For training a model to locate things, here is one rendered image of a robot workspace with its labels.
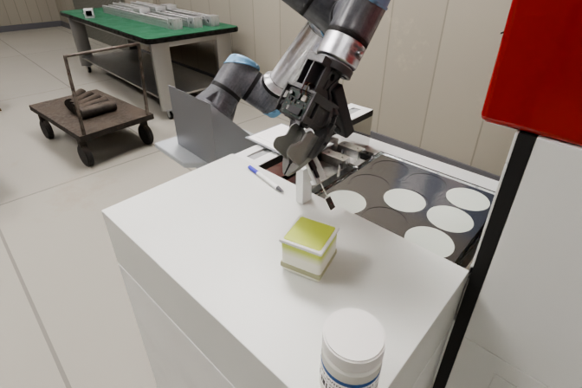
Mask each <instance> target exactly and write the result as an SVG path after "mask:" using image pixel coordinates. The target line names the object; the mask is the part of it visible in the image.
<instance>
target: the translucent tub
mask: <svg viewBox="0 0 582 388"><path fill-rule="evenodd" d="M339 230H340V227H337V226H334V225H331V224H329V223H324V222H322V221H319V220H315V219H312V218H310V217H305V216H303V215H299V216H298V217H297V218H296V220H295V221H294V222H293V223H292V225H291V226H290V227H289V228H288V229H287V231H286V232H285V233H284V234H283V235H282V237H281V238H280V239H279V242H281V252H282V259H281V266H282V267H283V268H284V269H286V270H288V271H290V272H293V273H295V274H297V275H301V276H303V277H306V278H308V279H310V280H313V281H317V282H319V281H320V280H321V279H322V277H323V276H324V274H325V273H326V271H327V269H328V268H329V266H330V264H331V263H332V261H333V259H334V257H335V255H336V254H337V249H336V239H337V233H338V231H339Z"/></svg>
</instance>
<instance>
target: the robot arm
mask: <svg viewBox="0 0 582 388"><path fill-rule="evenodd" d="M282 1H283V2H284V3H286V4H287V5H288V6H290V7H291V8H292V9H294V10H295V11H296V12H298V13H299V14H300V15H302V16H303V17H304V18H306V19H307V22H306V24H305V25H304V27H303V28H302V29H301V31H300V33H299V34H298V36H296V37H295V39H294V41H293V42H292V44H291V45H290V46H289V48H288V50H287V51H286V53H285V54H284V55H283V57H282V58H281V59H280V60H279V62H278V63H277V65H276V66H275V68H274V69H273V71H268V72H267V73H266V74H262V73H260V72H259V71H260V67H259V65H258V64H256V63H255V62H254V61H252V60H251V59H249V58H248V57H246V56H244V55H239V54H232V55H230V56H229V57H228V58H227V60H226V61H225V62H224V63H223V65H222V67H221V68H220V70H219V71H218V73H217V75H216V76H215V78H214V80H213V81H212V83H211V84H210V85H209V86H208V87H207V88H206V89H205V90H204V91H203V92H201V93H200V94H199V95H197V96H196V98H199V99H200V100H203V101H205V102H208V103H210V104H211V105H212V106H213V107H215V108H216V109H217V110H218V111H220V112H221V113H223V114H224V115H225V116H226V117H228V118H229V119H230V120H232V121H233V119H234V115H235V112H236V106H237V104H238V102H239V101H240V99H243V100H245V101H246V102H248V103H249V104H250V105H251V106H253V107H254V108H256V109H257V110H259V111H260V112H262V113H263V114H266V115H267V116H268V117H270V118H275V117H277V116H279V115H280V114H281V113H283V114H285V115H284V116H286V117H288V118H290V119H291V121H290V124H289V129H288V132H287V133H286V134H285V135H282V136H278V137H276V138H275V140H274V143H273V146H274V148H275V149H276V151H278V152H279V153H280V154H281V155H282V156H283V160H282V173H283V174H284V175H285V176H290V175H292V174H294V173H296V172H297V171H298V170H300V169H301V168H302V167H304V166H305V165H306V164H308V163H309V162H310V161H311V160H312V159H314V158H315V157H316V156H317V155H318V154H319V153H320V152H321V151H322V150H323V149H324V148H325V147H326V146H327V144H328V143H329V141H330V139H331V137H332V135H333V133H336V134H338V135H340V136H342V137H344V138H348V137H349V136H350V135H351V134H352V133H353V132H354V129H353V125H352V119H351V115H350V112H349V109H348V105H347V102H346V96H345V92H344V88H343V85H342V84H339V82H338V81H339V80H340V79H342V80H346V81H349V80H350V79H351V77H352V74H353V71H355V70H356V68H357V66H358V65H359V62H360V60H361V58H362V56H363V54H364V53H365V51H366V49H367V47H368V45H369V43H370V41H371V39H372V37H373V35H374V33H375V31H376V29H377V27H378V25H379V23H380V21H381V19H382V17H383V15H384V13H385V11H386V10H388V5H389V2H390V1H391V0H282ZM304 128H306V129H308V128H311V129H313V130H314V133H313V132H312V131H308V132H305V130H304Z"/></svg>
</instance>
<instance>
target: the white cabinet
mask: <svg viewBox="0 0 582 388"><path fill-rule="evenodd" d="M119 267H120V272H121V274H122V278H123V281H124V283H125V286H126V291H127V294H128V297H129V300H130V302H131V305H132V308H133V313H134V316H135V319H136V321H137V324H138V327H139V332H140V335H141V338H142V340H143V343H144V346H145V351H146V354H147V357H148V359H149V362H150V365H151V368H152V373H153V376H154V378H155V381H156V384H157V387H158V388H235V387H234V385H233V384H231V383H230V381H229V380H228V379H227V378H226V377H224V375H222V373H221V372H220V371H219V370H218V369H217V368H216V367H215V366H214V365H213V364H212V363H211V362H210V360H209V359H208V358H207V357H206V356H205V355H204V354H203V353H202V352H201V351H200V350H199V349H198V348H197V346H196V345H195V344H194V343H193V342H192V341H191V340H190V339H189V338H188V337H187V336H186V335H185V334H184V332H183V331H182V330H181V329H180V328H179V327H178V326H177V325H176V324H175V323H174V322H173V321H172V319H171V318H170V317H169V316H168V315H167V314H166V313H165V312H164V311H163V310H162V309H161V308H160V306H159V305H158V304H157V303H156V302H155V301H154V300H153V299H152V298H151V297H150V296H149V295H148V293H147V292H146V291H145V290H144V289H143V288H142V287H141V286H140V285H139V284H138V283H137V282H136V281H135V280H134V279H133V278H132V277H131V276H130V275H129V274H128V273H127V272H126V271H125V270H124V269H123V267H122V266H121V265H120V264H119ZM448 334H449V331H448V332H447V333H446V335H445V336H444V338H443V340H442V342H441V343H440V345H439V346H438V348H437V349H436V351H435V352H434V354H433V355H432V357H431V358H430V361H429V362H428V364H427V365H426V367H425V368H424V369H423V371H422V373H421V374H420V376H419V377H418V379H417V381H416V383H415V384H414V385H413V386H412V388H431V385H432V382H433V379H434V377H435V374H436V370H437V366H438V363H439V360H440V358H441V355H442V352H443V348H444V345H445V342H446V339H447V337H448Z"/></svg>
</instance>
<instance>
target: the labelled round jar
mask: <svg viewBox="0 0 582 388"><path fill-rule="evenodd" d="M385 345H386V335H385V330H384V328H383V327H382V325H381V324H380V322H379V321H378V320H377V319H376V318H375V317H374V316H372V315H371V314H369V313H367V312H366V311H363V310H361V309H357V308H343V309H340V310H337V311H335V312H334V313H332V314H331V315H329V316H328V318H327V319H326V321H325V323H324V326H323V333H322V346H321V355H320V387H321V388H378V381H379V376H380V372H381V367H382V362H383V357H384V353H385Z"/></svg>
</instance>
